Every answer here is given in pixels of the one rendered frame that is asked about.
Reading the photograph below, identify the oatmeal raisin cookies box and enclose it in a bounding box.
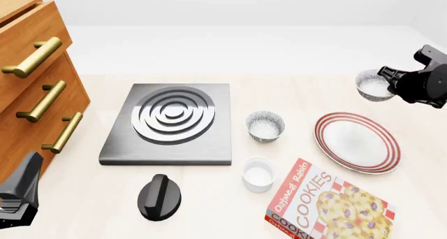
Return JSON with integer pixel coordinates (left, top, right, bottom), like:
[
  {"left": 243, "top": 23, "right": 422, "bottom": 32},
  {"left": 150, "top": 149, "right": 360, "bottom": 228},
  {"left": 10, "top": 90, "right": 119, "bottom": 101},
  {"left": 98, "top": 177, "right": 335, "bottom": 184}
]
[{"left": 263, "top": 157, "right": 397, "bottom": 239}]

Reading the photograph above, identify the brass drawer handle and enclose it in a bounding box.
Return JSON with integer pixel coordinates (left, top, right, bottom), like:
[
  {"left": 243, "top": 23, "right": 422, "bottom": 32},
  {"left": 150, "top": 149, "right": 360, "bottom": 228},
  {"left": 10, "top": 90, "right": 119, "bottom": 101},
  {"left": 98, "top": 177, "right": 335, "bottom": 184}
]
[
  {"left": 1, "top": 36, "right": 63, "bottom": 80},
  {"left": 15, "top": 80, "right": 68, "bottom": 124},
  {"left": 41, "top": 111, "right": 85, "bottom": 155}
]

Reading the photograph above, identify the small white ramekin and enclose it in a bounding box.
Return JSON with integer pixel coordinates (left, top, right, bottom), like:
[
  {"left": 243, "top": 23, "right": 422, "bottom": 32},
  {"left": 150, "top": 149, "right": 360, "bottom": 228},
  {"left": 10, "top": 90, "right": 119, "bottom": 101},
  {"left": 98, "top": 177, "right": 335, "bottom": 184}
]
[{"left": 242, "top": 156, "right": 277, "bottom": 194}]

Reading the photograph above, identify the wooden cabinet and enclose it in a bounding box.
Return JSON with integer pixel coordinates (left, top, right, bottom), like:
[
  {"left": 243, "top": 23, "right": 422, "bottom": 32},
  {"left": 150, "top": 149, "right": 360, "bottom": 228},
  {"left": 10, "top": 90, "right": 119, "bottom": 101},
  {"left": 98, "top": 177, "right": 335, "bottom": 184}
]
[{"left": 0, "top": 0, "right": 91, "bottom": 184}]

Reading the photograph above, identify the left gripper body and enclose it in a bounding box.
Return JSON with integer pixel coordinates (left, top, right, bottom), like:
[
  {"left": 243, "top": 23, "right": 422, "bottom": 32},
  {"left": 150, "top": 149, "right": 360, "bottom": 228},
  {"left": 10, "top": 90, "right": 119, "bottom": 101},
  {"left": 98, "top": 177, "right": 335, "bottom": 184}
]
[{"left": 0, "top": 182, "right": 40, "bottom": 229}]

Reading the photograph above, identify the patterned black-white bowl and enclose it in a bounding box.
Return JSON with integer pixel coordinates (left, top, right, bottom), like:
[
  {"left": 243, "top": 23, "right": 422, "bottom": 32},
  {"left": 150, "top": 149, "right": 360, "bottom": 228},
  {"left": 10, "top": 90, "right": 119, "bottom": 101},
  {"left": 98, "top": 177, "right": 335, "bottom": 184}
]
[
  {"left": 245, "top": 110, "right": 286, "bottom": 144},
  {"left": 355, "top": 68, "right": 397, "bottom": 103}
]

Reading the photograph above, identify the white plate with red rings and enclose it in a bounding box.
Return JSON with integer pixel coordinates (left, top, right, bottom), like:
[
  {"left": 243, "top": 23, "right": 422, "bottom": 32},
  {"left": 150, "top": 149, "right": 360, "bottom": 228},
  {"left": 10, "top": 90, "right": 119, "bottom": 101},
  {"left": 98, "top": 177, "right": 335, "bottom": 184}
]
[{"left": 314, "top": 111, "right": 403, "bottom": 176}]

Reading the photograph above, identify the flat black stove plate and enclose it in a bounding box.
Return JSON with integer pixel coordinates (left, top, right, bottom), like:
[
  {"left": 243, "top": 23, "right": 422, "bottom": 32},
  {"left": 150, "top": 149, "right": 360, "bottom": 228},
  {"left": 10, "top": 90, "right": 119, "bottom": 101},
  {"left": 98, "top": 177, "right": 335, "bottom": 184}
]
[{"left": 98, "top": 82, "right": 233, "bottom": 167}]

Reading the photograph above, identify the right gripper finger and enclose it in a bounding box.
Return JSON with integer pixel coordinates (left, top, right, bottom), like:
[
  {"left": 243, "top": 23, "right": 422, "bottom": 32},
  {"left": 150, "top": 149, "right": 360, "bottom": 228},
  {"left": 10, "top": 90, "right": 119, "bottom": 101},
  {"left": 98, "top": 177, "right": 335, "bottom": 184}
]
[
  {"left": 377, "top": 65, "right": 406, "bottom": 80},
  {"left": 383, "top": 76, "right": 406, "bottom": 96}
]

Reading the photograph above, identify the round black stove knob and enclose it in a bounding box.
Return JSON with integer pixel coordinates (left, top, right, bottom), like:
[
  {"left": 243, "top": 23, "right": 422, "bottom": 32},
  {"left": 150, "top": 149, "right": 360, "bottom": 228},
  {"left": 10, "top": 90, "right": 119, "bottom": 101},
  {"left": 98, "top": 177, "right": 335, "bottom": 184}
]
[{"left": 137, "top": 173, "right": 183, "bottom": 222}]

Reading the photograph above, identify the wooden drawer, protruding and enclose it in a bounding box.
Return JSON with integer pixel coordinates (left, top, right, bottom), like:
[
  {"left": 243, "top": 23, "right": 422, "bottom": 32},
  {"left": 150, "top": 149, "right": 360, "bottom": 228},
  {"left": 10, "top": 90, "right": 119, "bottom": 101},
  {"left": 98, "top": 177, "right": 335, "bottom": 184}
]
[{"left": 0, "top": 0, "right": 73, "bottom": 113}]

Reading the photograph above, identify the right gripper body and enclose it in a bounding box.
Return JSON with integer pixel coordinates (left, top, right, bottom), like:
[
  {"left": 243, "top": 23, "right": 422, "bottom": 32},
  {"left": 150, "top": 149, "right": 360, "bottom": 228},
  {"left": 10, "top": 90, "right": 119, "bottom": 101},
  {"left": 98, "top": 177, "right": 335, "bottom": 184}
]
[{"left": 397, "top": 65, "right": 436, "bottom": 104}]

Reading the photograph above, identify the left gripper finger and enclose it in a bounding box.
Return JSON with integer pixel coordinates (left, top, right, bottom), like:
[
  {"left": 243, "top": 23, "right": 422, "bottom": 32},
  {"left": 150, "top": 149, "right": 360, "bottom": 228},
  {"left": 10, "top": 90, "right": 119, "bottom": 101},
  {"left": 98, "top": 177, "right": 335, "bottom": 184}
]
[{"left": 9, "top": 150, "right": 45, "bottom": 205}]

